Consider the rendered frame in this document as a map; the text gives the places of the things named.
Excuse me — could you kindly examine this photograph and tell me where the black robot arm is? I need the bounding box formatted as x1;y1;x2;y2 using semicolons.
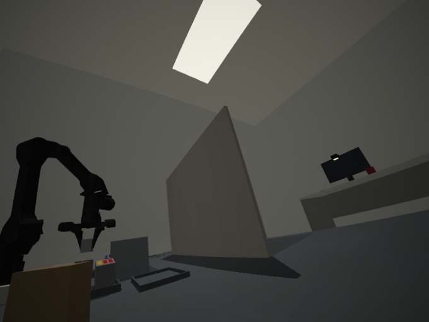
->
0;137;115;286

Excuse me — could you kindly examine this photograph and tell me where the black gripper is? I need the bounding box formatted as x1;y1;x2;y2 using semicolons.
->
58;206;116;249

